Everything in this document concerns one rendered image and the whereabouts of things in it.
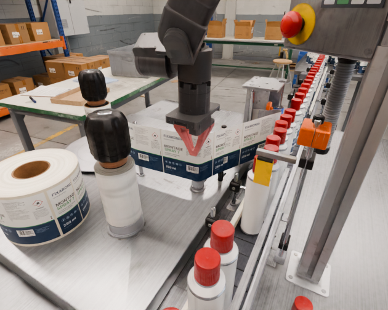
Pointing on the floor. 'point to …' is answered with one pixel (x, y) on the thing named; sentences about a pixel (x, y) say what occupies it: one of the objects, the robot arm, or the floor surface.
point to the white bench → (129, 85)
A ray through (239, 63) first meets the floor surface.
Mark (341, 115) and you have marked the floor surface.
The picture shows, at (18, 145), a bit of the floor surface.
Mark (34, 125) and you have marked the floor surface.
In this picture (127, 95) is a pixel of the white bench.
